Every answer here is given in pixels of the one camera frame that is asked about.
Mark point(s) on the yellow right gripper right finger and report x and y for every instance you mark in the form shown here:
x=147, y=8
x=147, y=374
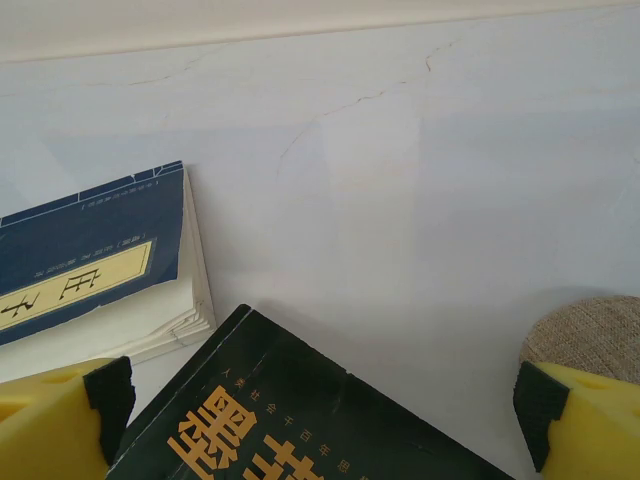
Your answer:
x=590, y=435

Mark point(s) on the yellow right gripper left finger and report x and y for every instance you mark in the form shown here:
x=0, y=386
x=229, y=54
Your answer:
x=45, y=430

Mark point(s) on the beige fabric pencil case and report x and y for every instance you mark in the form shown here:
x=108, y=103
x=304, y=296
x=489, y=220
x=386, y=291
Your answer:
x=590, y=335

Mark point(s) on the navy blue paperback book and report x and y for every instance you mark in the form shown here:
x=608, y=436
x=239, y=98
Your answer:
x=90, y=240

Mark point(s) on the black book gold lettering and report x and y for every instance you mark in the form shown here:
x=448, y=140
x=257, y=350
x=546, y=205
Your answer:
x=280, y=400

